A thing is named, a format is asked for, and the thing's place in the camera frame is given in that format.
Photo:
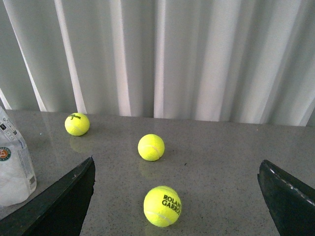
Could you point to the plain tennis ball right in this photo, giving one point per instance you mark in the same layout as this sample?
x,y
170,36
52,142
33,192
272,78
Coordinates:
x,y
151,147

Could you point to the Wilson 3 tennis ball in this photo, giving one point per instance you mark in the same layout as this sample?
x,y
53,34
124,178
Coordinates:
x,y
77,124

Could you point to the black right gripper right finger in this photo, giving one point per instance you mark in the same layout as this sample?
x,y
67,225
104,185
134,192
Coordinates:
x,y
291,202

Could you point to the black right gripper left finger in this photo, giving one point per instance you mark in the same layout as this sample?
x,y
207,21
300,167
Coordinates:
x,y
60,210

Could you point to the Roland Garros tennis ball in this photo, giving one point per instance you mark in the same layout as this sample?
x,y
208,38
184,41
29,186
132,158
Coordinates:
x,y
162,206

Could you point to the clear plastic Wilson tennis can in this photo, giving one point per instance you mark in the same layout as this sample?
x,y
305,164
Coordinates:
x,y
17,176

